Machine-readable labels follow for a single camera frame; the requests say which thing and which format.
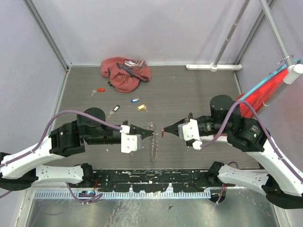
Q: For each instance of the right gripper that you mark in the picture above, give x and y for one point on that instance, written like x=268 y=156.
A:
x=173 y=128

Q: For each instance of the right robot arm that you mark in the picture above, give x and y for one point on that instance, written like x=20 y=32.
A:
x=282 y=185

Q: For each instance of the key with blue tag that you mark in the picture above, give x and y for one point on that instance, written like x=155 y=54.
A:
x=135 y=100

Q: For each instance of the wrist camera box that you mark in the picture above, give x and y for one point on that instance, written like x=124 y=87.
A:
x=189 y=131
x=130 y=143

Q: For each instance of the grey rack pole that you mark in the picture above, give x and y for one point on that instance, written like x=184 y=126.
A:
x=231 y=31

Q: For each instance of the white slotted cable duct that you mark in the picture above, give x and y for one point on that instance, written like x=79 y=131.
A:
x=169 y=194

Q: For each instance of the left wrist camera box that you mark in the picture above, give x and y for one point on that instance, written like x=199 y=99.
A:
x=130 y=143

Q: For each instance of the key with yellow tag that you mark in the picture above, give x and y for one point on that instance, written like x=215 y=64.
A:
x=142 y=107

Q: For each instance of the red crumpled shirt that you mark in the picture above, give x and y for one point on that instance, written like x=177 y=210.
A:
x=125 y=74

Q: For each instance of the red cloth on hanger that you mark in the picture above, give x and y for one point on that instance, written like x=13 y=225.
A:
x=265 y=91

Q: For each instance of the key with red white tag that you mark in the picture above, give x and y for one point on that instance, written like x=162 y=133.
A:
x=162 y=131

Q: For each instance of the white rack base bar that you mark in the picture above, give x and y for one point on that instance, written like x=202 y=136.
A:
x=214 y=68

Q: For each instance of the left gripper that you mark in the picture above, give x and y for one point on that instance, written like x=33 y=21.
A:
x=137 y=130

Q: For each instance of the key with black tag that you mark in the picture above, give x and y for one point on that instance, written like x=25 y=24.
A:
x=113 y=110

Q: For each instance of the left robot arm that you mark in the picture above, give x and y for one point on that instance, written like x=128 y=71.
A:
x=65 y=135

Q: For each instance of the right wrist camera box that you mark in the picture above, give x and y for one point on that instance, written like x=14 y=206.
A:
x=189 y=131

